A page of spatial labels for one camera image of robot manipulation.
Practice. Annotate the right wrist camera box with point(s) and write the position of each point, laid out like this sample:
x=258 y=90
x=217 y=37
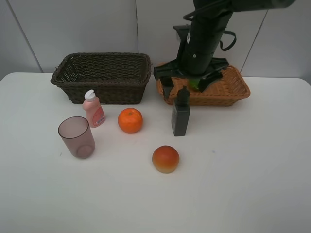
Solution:
x=182 y=31

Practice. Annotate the light orange wicker basket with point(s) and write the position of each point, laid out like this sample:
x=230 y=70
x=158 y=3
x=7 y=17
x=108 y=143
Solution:
x=230 y=89

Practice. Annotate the green lime fruit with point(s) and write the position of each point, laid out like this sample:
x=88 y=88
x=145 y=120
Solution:
x=194 y=84

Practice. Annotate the dark green pump bottle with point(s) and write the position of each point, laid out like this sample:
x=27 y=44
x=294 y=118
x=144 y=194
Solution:
x=181 y=112

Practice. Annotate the red yellow peach fruit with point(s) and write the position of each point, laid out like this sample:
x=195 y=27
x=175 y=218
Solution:
x=165 y=159

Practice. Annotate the translucent purple plastic cup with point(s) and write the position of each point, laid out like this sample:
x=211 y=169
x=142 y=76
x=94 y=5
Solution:
x=77 y=136

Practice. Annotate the pink bottle white cap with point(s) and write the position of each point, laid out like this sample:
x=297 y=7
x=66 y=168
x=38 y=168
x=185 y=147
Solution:
x=93 y=109

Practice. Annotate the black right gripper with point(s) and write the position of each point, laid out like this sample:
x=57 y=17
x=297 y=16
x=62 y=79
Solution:
x=190 y=66

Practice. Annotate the orange tangerine fruit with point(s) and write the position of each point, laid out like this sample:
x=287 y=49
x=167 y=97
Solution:
x=130 y=120

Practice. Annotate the dark brown wicker basket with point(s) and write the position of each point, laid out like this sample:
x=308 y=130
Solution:
x=116 y=78

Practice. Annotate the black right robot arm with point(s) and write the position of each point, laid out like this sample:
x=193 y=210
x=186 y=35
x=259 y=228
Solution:
x=200 y=39

